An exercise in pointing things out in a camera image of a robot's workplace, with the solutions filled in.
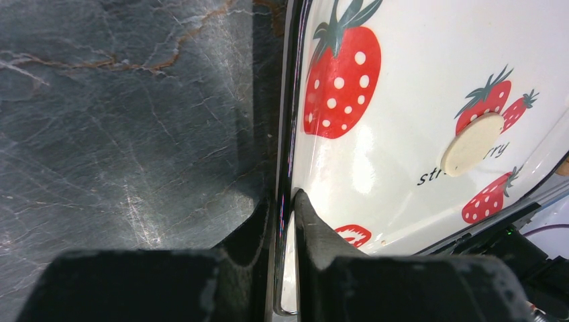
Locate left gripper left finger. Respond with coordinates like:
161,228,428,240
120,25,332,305
18,199,271,321

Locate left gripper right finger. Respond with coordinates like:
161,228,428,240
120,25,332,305
294,191,532,321

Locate white strawberry tray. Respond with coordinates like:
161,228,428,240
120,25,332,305
274,1,568,315

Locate white dough piece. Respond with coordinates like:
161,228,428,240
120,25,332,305
440,113,505,177

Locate wooden dough roller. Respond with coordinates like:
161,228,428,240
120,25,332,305
555,158,569,176

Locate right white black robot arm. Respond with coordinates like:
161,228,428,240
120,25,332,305
419,202,568,321

